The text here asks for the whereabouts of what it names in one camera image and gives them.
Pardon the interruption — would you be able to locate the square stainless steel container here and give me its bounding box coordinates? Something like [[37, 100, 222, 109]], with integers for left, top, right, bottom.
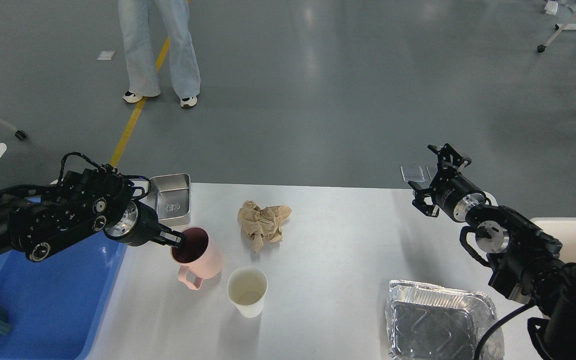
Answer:
[[143, 173, 191, 228]]

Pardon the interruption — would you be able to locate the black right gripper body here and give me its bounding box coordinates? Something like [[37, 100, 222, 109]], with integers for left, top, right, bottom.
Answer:
[[430, 175, 488, 223]]

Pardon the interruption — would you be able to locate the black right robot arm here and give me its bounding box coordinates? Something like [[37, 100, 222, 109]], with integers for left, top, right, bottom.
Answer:
[[409, 143, 576, 360]]

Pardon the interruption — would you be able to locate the person in blue jeans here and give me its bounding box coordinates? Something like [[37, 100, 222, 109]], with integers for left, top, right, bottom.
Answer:
[[118, 0, 201, 109]]

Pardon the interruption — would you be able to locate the aluminium foil tray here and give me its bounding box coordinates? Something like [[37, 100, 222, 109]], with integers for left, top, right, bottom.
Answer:
[[385, 279, 498, 360]]

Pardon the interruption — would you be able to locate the crumpled brown paper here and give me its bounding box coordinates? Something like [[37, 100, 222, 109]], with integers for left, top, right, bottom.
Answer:
[[237, 200, 292, 254]]

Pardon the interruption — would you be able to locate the white paper cup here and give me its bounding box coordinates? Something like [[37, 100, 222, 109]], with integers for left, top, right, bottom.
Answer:
[[226, 266, 268, 319]]

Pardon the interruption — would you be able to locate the blue plastic tray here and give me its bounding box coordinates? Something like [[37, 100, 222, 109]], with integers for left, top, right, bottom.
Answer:
[[0, 196, 129, 360]]

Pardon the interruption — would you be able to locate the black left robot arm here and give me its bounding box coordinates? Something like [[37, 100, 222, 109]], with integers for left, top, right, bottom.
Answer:
[[0, 152, 186, 263]]

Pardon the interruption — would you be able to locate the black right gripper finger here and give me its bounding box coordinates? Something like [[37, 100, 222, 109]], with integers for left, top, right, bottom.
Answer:
[[407, 181, 439, 218], [427, 143, 473, 183]]

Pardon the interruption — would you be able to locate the pink mug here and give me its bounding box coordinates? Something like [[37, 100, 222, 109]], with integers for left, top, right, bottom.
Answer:
[[170, 227, 225, 290]]

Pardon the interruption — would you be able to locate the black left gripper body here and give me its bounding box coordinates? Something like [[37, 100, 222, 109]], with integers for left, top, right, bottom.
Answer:
[[103, 201, 161, 247]]

